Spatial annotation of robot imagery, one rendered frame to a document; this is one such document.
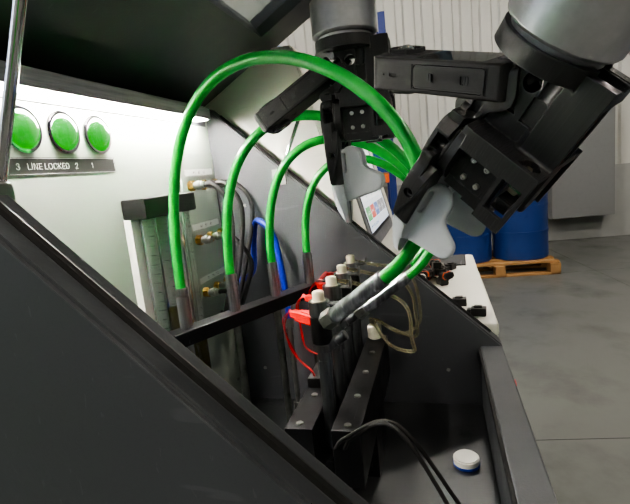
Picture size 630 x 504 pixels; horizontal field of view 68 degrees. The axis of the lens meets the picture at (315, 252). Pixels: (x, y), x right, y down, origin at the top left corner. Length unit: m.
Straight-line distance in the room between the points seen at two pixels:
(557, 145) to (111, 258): 0.56
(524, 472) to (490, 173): 0.37
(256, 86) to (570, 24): 0.76
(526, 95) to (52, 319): 0.33
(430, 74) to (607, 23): 0.11
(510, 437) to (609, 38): 0.49
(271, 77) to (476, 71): 0.68
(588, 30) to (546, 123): 0.06
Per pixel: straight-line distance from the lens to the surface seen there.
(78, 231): 0.66
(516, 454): 0.65
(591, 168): 7.30
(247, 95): 1.01
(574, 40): 0.31
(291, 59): 0.51
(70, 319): 0.32
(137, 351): 0.30
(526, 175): 0.33
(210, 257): 0.93
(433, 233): 0.40
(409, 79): 0.38
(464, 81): 0.35
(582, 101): 0.33
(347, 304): 0.49
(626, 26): 0.31
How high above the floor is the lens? 1.30
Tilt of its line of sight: 10 degrees down
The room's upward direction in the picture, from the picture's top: 6 degrees counter-clockwise
